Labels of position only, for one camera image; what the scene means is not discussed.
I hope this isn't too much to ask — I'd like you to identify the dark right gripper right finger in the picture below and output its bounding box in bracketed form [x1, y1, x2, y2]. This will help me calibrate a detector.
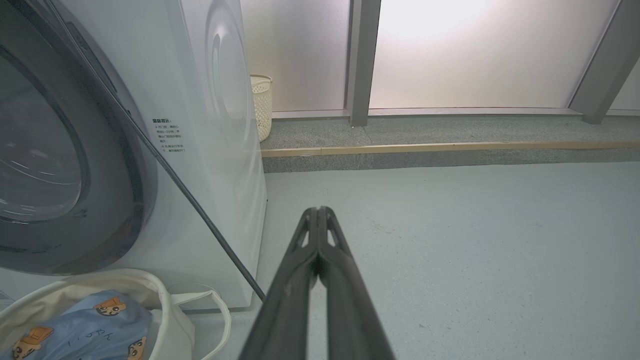
[316, 206, 396, 360]

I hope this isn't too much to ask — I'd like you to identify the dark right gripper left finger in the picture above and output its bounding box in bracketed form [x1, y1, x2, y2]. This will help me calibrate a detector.
[239, 206, 321, 360]

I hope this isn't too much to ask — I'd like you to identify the blue bear-print garment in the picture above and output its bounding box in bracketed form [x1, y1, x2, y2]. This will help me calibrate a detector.
[10, 290, 153, 360]

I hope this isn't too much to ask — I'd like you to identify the cream fabric laundry basket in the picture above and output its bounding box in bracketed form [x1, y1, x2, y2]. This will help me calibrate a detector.
[0, 268, 232, 360]

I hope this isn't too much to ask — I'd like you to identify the white front-load washing machine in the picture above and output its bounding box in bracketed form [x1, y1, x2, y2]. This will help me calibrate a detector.
[0, 0, 268, 312]

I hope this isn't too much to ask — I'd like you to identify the cream woven plastic basket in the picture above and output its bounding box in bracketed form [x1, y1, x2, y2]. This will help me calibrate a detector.
[250, 74, 273, 143]

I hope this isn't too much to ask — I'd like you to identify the grey window frame post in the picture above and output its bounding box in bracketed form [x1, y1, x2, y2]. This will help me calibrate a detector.
[569, 0, 640, 125]
[345, 0, 382, 127]

